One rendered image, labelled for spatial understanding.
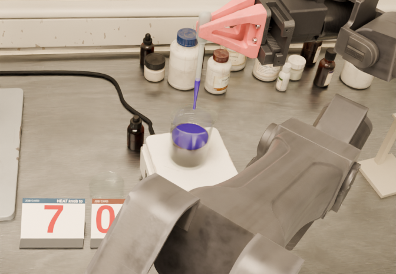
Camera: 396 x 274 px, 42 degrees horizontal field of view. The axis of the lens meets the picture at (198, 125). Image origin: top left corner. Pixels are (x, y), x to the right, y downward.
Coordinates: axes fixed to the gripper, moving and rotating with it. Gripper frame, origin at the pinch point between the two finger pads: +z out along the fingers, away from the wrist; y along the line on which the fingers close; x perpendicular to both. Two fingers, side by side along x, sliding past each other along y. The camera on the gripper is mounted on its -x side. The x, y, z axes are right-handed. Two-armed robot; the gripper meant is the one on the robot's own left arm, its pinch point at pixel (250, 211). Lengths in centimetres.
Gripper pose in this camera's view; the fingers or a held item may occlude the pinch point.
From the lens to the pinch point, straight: 70.8
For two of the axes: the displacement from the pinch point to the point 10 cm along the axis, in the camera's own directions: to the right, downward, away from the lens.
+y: -7.3, -6.8, 0.3
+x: -6.4, 6.8, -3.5
